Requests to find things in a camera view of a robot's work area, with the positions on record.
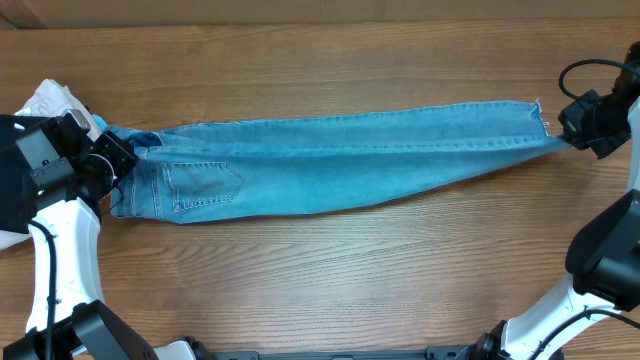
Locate light blue denim jeans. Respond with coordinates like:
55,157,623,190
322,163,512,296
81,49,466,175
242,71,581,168
111,101,566,224

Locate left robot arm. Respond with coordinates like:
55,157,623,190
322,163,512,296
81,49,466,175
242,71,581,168
1,110,211,360

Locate folded cream white garment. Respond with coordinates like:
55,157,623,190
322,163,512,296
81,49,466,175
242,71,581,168
0,78,104,250

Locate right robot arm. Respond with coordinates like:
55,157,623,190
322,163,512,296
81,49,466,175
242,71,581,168
426,44,639,360

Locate folded black garment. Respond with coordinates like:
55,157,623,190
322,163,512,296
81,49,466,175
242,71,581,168
1,114,56,236

